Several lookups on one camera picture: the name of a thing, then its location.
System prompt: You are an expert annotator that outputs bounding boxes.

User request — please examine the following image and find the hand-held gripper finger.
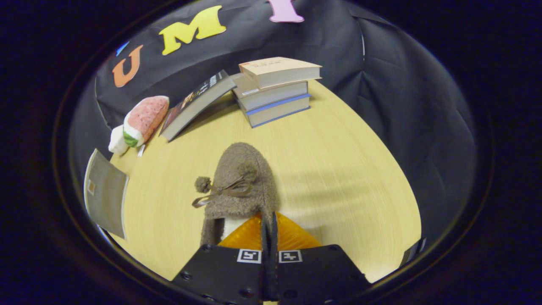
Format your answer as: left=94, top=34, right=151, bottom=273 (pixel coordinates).
left=271, top=212, right=369, bottom=304
left=171, top=212, right=271, bottom=305

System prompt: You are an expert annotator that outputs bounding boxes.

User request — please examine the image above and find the brown fuzzy shoe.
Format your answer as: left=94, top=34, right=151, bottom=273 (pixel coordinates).
left=192, top=142, right=279, bottom=247

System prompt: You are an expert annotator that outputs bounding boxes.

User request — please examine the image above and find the grey storage box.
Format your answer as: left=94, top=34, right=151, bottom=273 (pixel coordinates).
left=83, top=148, right=129, bottom=240

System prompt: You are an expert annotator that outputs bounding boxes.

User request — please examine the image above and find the blue book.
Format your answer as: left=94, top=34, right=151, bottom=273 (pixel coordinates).
left=243, top=94, right=312, bottom=128

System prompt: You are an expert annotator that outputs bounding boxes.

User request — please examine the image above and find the grey white book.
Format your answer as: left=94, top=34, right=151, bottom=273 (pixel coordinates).
left=231, top=73, right=310, bottom=111

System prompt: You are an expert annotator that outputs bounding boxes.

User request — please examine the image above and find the black book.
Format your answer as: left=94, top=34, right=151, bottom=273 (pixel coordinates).
left=159, top=70, right=238, bottom=142

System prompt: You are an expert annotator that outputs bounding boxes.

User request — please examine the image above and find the watermelon slice plush toy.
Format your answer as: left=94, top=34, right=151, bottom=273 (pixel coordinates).
left=123, top=95, right=170, bottom=148

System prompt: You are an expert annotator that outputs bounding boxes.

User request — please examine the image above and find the white plush toy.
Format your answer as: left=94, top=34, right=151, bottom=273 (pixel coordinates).
left=108, top=125, right=130, bottom=155

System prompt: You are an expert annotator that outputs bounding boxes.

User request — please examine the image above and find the black backdrop cloth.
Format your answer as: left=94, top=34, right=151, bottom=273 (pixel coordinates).
left=70, top=0, right=477, bottom=255

